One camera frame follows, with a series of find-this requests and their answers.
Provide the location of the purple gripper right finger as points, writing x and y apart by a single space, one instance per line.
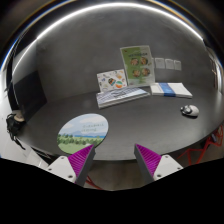
154 166

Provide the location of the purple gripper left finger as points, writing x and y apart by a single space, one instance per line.
75 167

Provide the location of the white grey computer mouse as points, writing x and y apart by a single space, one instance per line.
190 111

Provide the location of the red chair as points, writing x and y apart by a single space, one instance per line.
215 138

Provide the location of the white blue book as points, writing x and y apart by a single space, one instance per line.
170 90

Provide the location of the black monitor screen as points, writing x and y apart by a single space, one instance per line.
29 94

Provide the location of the small colourful picture card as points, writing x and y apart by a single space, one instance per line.
111 80

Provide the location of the green food poster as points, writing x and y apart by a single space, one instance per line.
138 65

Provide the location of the white wall paper middle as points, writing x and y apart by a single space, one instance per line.
169 63

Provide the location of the white wall paper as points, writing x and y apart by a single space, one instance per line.
169 63
160 63
177 65

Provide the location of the white wall paper left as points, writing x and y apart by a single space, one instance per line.
160 63

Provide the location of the white wall paper right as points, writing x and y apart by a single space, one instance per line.
177 65

